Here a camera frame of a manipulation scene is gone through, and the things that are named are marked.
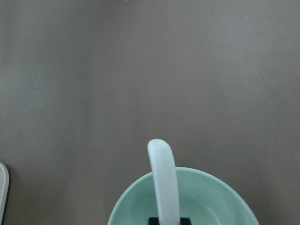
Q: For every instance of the white ceramic spoon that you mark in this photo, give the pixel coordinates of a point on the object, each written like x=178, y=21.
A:
x=165, y=182

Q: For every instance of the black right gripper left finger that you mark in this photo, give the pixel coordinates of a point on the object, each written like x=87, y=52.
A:
x=153, y=221

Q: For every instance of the beige rabbit tray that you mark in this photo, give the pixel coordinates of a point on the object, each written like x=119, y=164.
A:
x=4, y=185

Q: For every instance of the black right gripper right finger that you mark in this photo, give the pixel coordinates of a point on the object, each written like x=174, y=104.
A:
x=185, y=221

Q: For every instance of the mint green bowl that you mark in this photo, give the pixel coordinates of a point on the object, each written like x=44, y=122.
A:
x=204, y=199

